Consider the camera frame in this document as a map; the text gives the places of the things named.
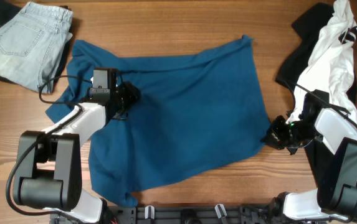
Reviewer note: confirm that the dark blue shirt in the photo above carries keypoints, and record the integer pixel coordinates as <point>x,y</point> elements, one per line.
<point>196,113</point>

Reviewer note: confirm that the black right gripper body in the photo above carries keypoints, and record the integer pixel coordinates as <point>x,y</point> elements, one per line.
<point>290,134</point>

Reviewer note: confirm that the light blue folded jeans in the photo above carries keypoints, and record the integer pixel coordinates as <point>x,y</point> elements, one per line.
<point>31,45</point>

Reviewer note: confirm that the white shirt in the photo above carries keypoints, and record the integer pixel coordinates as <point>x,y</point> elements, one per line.
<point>331,69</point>

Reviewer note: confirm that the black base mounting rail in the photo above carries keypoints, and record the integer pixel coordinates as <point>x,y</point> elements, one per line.
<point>219,214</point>

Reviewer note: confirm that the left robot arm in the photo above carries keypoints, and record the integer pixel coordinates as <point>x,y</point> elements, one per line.
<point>47,176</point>

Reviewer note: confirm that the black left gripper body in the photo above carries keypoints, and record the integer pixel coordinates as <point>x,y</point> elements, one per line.
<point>124,96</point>

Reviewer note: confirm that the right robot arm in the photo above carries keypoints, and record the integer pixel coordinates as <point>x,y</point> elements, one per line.
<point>335,173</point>

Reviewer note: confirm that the black garment at right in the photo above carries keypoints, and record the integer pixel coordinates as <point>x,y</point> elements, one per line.
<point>307,27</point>

